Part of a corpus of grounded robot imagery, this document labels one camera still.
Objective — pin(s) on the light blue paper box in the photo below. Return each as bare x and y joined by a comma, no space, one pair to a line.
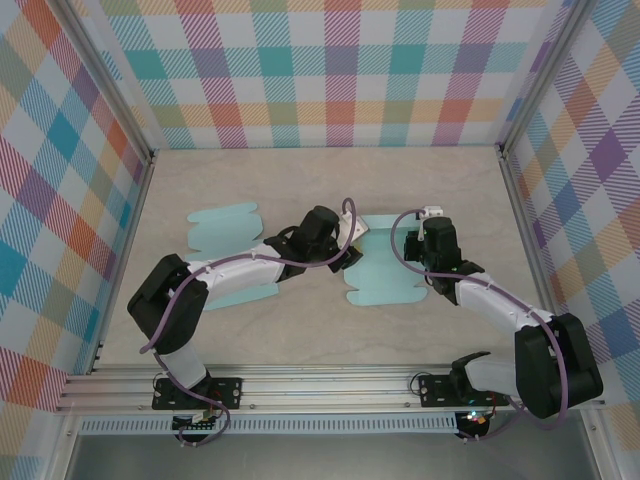
220,230
380,280

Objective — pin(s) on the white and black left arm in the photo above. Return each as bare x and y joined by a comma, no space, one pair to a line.
235,275

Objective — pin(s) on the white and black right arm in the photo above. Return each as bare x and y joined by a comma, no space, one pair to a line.
500,305

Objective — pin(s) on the small circuit board with lights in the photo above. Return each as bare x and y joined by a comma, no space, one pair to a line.
475,417

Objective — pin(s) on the grey metal panel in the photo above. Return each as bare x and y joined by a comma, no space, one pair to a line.
325,457

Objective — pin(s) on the aluminium side rail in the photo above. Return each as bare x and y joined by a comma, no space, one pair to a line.
537,260
124,260

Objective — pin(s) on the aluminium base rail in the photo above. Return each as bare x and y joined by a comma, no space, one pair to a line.
325,390

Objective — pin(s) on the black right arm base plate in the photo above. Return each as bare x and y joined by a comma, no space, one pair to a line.
435,390

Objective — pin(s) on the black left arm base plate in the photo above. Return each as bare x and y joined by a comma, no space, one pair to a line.
230,387

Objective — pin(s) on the aluminium frame post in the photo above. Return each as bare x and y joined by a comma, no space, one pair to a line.
105,85
545,75

